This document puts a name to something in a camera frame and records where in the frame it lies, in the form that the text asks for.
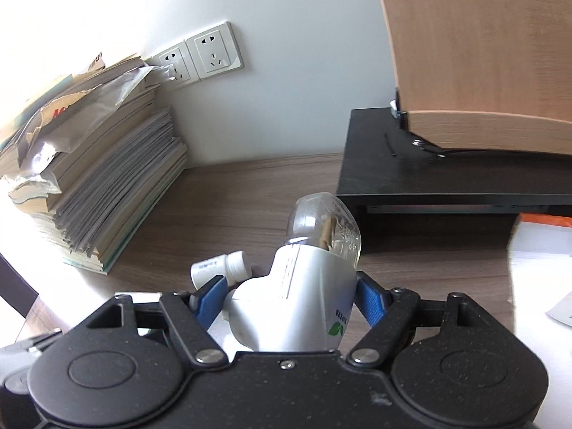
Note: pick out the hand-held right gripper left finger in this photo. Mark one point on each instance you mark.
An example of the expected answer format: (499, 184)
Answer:
(213, 299)

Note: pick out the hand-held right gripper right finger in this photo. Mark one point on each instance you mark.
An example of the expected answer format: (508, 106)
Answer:
(370, 297)

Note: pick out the white plug-in mosquito repellent heater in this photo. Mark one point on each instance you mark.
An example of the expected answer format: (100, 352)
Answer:
(304, 304)

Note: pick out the small white bottle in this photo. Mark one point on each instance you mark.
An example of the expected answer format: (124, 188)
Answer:
(214, 268)

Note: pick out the black desk riser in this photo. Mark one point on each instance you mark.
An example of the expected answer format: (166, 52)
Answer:
(380, 174)

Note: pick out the stack of books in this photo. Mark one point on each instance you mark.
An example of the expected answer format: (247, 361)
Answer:
(116, 187)

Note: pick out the black hairpin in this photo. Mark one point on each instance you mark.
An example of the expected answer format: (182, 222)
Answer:
(390, 145)

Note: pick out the orange and white box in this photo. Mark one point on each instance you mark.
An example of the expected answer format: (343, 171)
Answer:
(536, 268)

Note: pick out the white paper slip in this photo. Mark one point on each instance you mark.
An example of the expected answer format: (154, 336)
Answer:
(561, 310)

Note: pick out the crumpled clear plastic bag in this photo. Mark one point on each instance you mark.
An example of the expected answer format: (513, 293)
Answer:
(129, 85)

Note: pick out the wooden panel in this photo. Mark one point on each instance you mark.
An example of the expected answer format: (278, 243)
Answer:
(469, 53)

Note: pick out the black panel bracket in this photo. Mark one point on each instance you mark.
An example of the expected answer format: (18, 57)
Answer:
(397, 114)

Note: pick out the white wall socket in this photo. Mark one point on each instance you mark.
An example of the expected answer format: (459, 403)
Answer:
(214, 51)
(172, 60)

